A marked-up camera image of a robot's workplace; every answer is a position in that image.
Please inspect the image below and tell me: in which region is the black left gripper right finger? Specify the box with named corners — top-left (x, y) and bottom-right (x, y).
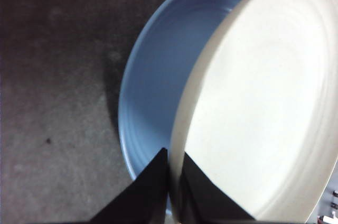
top-left (177, 152), bottom-right (256, 222)

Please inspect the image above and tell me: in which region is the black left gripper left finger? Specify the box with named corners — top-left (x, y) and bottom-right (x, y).
top-left (89, 147), bottom-right (170, 222)

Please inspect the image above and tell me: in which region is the white round plate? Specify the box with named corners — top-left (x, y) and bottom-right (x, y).
top-left (168, 0), bottom-right (338, 222)

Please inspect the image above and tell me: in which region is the blue round plate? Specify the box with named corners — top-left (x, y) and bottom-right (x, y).
top-left (118, 0), bottom-right (258, 216)

